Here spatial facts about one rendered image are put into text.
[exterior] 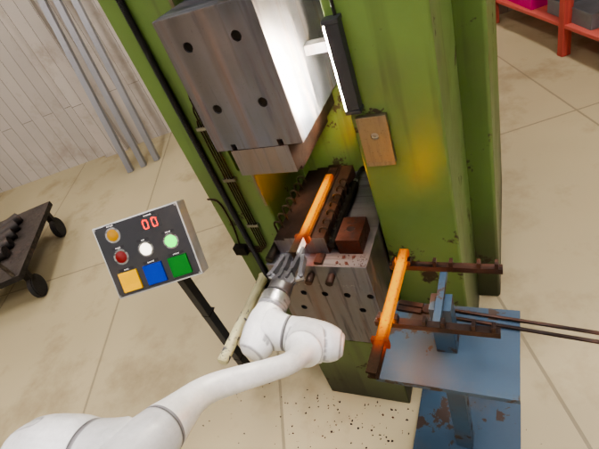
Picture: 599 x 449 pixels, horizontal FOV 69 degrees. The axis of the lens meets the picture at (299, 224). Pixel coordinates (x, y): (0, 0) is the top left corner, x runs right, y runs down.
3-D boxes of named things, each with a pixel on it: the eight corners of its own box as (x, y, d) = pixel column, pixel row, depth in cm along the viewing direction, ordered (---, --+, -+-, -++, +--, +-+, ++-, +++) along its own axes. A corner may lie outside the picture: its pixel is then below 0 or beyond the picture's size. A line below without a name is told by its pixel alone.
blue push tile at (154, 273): (167, 280, 159) (160, 260, 159) (149, 286, 160) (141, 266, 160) (169, 279, 161) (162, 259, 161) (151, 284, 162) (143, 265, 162)
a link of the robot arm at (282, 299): (289, 320, 131) (295, 305, 135) (278, 301, 125) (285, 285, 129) (263, 318, 135) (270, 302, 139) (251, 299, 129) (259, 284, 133)
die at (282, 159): (298, 171, 131) (287, 144, 125) (242, 175, 140) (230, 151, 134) (334, 102, 159) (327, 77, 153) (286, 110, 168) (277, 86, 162)
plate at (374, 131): (396, 165, 132) (385, 115, 122) (367, 167, 136) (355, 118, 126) (397, 160, 134) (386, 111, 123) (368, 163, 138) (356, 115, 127)
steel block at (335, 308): (390, 345, 169) (365, 267, 142) (302, 335, 186) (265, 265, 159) (412, 242, 206) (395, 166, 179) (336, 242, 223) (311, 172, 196)
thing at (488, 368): (520, 404, 118) (520, 401, 117) (376, 381, 136) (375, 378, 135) (520, 314, 138) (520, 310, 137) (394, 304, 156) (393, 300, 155)
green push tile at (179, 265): (192, 272, 158) (185, 252, 158) (173, 278, 159) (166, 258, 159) (194, 271, 160) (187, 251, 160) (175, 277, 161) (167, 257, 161)
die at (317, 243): (330, 253, 152) (323, 236, 147) (279, 252, 161) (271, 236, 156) (356, 180, 180) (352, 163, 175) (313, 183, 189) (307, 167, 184)
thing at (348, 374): (410, 404, 197) (391, 345, 169) (332, 390, 214) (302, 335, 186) (425, 305, 234) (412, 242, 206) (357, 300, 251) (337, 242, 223)
